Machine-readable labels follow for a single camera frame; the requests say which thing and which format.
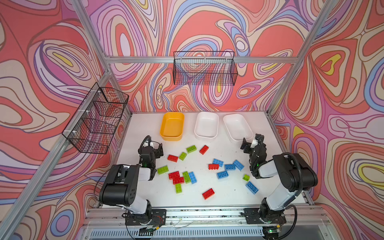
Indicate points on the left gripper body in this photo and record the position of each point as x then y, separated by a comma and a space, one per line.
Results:
153, 151

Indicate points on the small green lego brick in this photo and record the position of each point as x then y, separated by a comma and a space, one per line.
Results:
182, 156

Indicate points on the tiny green lego brick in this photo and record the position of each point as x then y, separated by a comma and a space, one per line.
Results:
246, 177

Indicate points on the green lego brick top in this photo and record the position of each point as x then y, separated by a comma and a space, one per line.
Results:
191, 149

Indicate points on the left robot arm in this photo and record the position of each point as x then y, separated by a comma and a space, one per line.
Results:
121, 184

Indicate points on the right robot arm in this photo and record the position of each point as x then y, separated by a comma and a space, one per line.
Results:
293, 171

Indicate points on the red lego brick left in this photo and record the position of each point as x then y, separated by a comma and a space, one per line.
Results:
173, 158

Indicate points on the right white plastic container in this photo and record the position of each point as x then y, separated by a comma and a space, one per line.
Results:
237, 128

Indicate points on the white plastic container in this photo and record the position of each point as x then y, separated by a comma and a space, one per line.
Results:
207, 126
237, 128

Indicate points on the red lego brick cluster upper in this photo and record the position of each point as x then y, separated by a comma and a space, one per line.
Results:
174, 175

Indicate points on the red lego brick cluster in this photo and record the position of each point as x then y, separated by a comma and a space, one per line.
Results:
179, 180
174, 175

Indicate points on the yellow plastic container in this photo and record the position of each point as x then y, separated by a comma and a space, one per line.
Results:
172, 126

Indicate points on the red lego brick cluster lower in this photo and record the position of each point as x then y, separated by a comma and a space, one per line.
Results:
179, 180

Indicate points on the green lego brick cluster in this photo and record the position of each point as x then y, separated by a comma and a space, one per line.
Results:
186, 177

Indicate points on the green lego brick bottom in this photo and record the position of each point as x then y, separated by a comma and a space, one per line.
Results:
178, 188

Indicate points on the red lego brick on side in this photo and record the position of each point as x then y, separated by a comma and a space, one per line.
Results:
213, 166

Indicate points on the red lego brick top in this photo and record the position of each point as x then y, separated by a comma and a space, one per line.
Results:
204, 149

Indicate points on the blue lego brick cluster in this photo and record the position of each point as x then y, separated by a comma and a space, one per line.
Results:
192, 177

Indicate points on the middle white plastic container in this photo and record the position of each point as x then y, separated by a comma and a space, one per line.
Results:
207, 126

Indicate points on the red lego brick bottom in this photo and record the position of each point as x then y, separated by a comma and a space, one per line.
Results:
207, 194

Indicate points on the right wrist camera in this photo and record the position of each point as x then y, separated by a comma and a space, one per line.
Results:
254, 143

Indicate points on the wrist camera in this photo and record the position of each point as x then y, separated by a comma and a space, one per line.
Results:
146, 144
254, 143

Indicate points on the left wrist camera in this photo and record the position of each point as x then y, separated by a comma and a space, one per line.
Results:
146, 144

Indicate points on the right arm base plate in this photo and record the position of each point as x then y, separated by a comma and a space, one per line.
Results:
263, 216

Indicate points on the left black wire basket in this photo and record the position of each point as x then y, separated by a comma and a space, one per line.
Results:
96, 120

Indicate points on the black wire basket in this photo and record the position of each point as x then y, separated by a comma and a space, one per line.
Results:
96, 120
207, 68

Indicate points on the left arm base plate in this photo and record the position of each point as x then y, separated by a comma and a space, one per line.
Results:
155, 218

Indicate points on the back black wire basket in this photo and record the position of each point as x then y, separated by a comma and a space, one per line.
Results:
207, 68

